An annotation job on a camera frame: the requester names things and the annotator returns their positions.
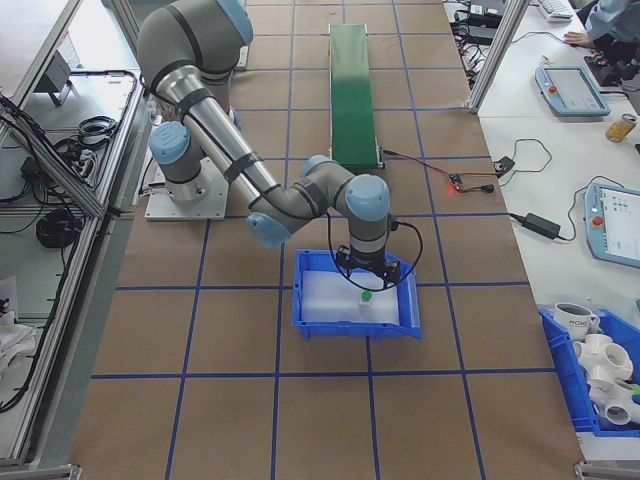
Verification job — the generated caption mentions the person's hand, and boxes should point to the person's hand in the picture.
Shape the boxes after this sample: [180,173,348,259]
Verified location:
[563,30,596,49]

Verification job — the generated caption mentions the empty blue plastic bin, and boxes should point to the empty blue plastic bin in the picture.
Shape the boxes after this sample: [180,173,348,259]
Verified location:
[290,248,423,343]

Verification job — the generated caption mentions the small black power adapter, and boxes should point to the small black power adapter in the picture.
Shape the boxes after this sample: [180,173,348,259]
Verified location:
[522,212,561,238]

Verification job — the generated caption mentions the green conveyor belt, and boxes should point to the green conveyor belt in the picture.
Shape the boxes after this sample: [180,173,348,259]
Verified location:
[327,23,387,170]

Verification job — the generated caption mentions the white printed mug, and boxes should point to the white printed mug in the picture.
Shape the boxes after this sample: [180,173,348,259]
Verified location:
[553,301,600,335]

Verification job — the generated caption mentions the blue bin with pipe fittings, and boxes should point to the blue bin with pipe fittings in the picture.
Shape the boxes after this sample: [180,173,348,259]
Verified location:
[537,305,640,435]

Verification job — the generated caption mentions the power strip with plugs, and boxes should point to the power strip with plugs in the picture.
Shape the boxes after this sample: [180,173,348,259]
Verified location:
[457,42,485,81]

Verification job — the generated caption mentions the white pipe fitting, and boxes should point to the white pipe fitting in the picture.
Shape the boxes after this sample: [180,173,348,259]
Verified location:
[585,377,640,429]
[571,333,635,382]

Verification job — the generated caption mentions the light blue teach pendant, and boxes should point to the light blue teach pendant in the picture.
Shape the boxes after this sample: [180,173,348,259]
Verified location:
[533,64,612,118]
[582,179,640,265]

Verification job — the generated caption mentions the large black power adapter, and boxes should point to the large black power adapter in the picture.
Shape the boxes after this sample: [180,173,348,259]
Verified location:
[462,23,497,44]

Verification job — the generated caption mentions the black case with white label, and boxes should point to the black case with white label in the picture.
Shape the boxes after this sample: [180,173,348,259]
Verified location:
[467,0,504,17]

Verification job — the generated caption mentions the black device with red buttons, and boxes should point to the black device with red buttons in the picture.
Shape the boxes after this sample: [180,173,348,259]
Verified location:
[583,52,624,87]

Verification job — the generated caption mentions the aluminium profile bar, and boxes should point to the aluminium profile bar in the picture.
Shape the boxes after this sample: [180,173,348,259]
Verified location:
[0,463,81,480]
[573,460,640,480]

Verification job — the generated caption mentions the white keyboard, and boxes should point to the white keyboard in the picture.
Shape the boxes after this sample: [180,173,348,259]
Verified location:
[538,0,575,25]

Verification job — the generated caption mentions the person in light blue shirt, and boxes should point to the person in light blue shirt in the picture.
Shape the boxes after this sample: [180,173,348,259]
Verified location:
[583,0,640,51]

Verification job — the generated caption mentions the white cloth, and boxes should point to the white cloth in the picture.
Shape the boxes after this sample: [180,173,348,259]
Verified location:
[0,277,37,381]

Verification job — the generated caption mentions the grey metal box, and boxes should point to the grey metal box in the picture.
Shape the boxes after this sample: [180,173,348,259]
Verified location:
[33,49,77,107]

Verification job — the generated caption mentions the red conveyor wire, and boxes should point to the red conveyor wire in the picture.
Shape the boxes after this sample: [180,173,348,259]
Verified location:
[382,148,454,179]

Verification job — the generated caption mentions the thin black switch cable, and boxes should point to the thin black switch cable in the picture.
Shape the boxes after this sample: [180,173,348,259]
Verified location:
[501,138,551,187]

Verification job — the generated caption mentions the aluminium profile post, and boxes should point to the aluminium profile post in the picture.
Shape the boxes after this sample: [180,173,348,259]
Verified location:
[467,0,527,115]
[102,0,146,86]

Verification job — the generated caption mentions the V-shaped metal bar frame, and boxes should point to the V-shaped metal bar frame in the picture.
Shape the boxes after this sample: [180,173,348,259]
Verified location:
[0,0,151,469]

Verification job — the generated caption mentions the coiled black cable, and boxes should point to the coiled black cable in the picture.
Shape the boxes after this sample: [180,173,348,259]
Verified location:
[35,208,84,250]

